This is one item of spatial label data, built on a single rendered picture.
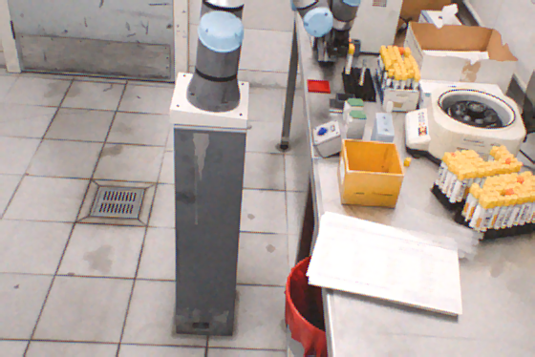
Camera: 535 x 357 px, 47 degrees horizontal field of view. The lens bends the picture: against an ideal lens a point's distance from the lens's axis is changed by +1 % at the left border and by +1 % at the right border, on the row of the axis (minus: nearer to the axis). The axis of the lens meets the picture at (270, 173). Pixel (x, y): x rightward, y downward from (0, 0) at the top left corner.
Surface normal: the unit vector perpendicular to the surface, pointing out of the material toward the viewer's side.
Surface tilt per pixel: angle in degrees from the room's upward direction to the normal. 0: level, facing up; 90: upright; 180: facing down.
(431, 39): 88
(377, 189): 90
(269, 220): 0
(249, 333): 0
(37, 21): 90
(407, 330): 0
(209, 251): 90
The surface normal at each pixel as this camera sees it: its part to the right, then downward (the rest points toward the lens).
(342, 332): 0.08, -0.80
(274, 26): 0.00, 0.60
